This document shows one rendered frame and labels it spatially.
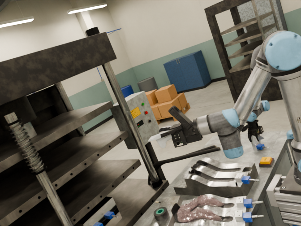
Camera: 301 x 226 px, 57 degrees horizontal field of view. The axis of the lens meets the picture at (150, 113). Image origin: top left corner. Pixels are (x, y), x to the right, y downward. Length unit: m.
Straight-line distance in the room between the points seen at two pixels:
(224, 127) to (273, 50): 0.32
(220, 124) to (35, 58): 1.07
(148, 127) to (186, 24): 6.93
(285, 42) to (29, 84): 1.23
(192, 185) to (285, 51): 1.15
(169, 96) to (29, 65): 5.14
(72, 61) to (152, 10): 7.99
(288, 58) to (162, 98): 5.77
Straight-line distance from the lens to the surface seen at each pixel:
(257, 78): 1.15
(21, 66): 1.62
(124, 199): 2.28
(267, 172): 1.93
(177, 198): 1.74
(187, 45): 9.16
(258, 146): 2.18
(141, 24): 10.03
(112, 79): 1.99
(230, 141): 1.10
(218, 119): 1.07
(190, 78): 8.78
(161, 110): 6.50
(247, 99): 1.17
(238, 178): 1.72
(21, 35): 8.74
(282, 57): 0.98
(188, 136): 1.12
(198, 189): 1.86
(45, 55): 1.70
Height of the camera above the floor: 1.80
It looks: 13 degrees down
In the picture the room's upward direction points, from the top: 22 degrees counter-clockwise
